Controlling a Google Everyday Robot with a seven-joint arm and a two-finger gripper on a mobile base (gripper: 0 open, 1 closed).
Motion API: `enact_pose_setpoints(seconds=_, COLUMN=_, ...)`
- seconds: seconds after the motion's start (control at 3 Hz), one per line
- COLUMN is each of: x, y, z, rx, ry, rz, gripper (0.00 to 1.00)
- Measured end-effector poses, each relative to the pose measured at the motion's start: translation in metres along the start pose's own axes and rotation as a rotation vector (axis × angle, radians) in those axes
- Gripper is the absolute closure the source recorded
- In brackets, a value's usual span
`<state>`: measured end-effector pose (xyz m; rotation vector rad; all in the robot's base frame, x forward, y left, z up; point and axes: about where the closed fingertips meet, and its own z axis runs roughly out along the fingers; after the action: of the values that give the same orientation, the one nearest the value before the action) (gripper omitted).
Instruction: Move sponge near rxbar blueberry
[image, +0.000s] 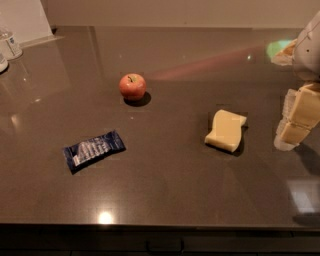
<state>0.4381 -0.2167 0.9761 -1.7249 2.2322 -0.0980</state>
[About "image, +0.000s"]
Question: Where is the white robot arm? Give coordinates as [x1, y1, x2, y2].
[271, 11, 320, 151]

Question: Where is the red apple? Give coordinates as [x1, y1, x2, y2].
[119, 73, 146, 101]

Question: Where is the yellow wavy sponge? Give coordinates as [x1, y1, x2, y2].
[204, 110, 247, 153]

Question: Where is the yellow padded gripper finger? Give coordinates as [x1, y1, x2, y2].
[274, 89, 298, 151]
[289, 83, 320, 146]

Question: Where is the green orange snack bag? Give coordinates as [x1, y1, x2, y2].
[266, 39, 297, 66]

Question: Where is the clear plastic water bottle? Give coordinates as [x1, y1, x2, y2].
[0, 27, 23, 60]

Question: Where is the blue rxbar blueberry wrapper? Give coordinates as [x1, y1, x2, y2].
[63, 130, 126, 172]

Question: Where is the black drawer handle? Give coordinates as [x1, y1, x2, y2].
[145, 239, 185, 256]

